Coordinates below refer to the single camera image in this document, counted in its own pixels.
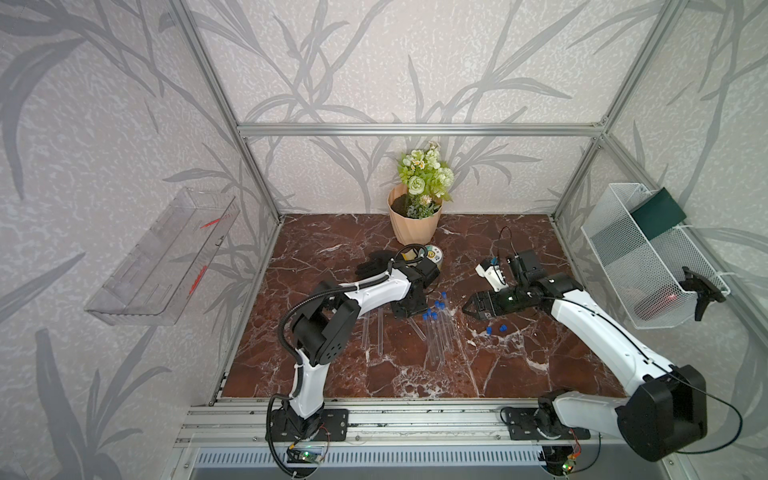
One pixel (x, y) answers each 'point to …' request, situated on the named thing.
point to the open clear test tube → (365, 332)
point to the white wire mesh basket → (642, 277)
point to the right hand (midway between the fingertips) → (475, 304)
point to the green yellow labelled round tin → (434, 253)
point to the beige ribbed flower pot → (409, 230)
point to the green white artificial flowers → (427, 179)
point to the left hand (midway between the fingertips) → (417, 313)
